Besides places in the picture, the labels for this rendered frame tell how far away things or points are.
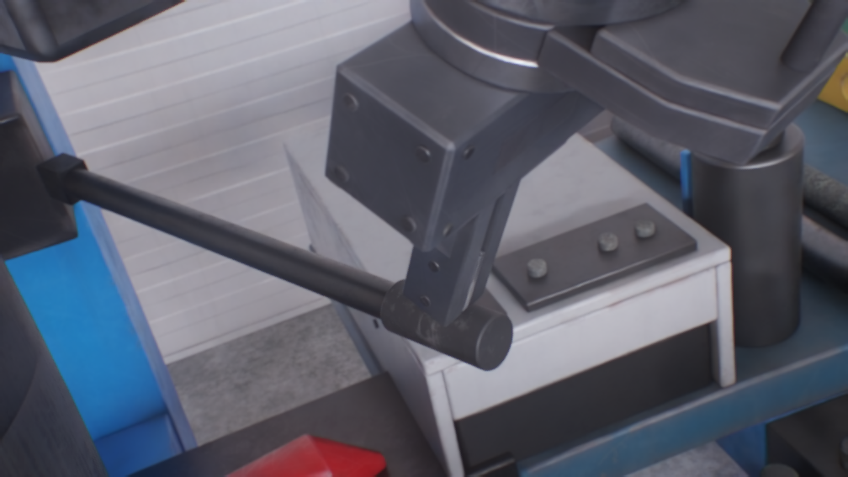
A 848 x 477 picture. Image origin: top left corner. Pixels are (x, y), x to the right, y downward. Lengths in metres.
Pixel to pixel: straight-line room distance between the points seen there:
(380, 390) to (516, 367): 0.17
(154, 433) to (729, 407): 0.47
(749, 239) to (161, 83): 1.86
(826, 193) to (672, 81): 0.74
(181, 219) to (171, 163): 1.98
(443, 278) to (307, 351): 2.30
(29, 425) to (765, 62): 0.27
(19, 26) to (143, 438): 0.56
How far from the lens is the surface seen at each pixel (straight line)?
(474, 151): 0.31
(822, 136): 1.16
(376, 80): 0.32
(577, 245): 0.77
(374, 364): 0.92
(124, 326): 0.88
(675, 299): 0.77
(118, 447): 0.92
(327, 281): 0.50
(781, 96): 0.30
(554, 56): 0.31
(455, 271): 0.42
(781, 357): 0.88
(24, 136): 0.71
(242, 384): 2.69
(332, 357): 2.67
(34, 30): 0.40
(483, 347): 0.44
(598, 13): 0.29
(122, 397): 0.92
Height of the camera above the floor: 1.63
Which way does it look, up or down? 32 degrees down
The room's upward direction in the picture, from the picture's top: 13 degrees counter-clockwise
